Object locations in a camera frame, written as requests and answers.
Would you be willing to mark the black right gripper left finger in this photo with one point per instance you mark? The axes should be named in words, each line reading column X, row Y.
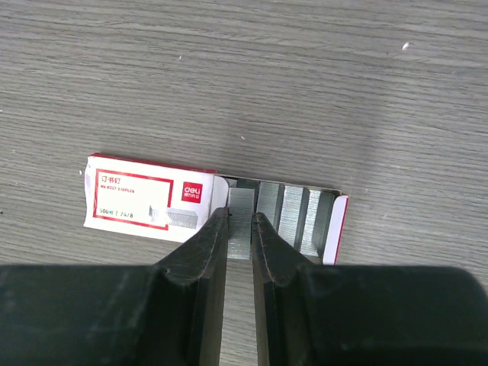
column 168, row 313

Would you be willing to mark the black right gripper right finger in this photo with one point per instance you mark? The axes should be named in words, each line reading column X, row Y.
column 308, row 314

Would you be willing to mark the silver staple strip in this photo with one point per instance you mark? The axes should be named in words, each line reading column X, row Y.
column 241, row 209

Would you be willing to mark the red white staple box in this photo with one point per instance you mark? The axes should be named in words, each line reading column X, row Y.
column 171, row 202

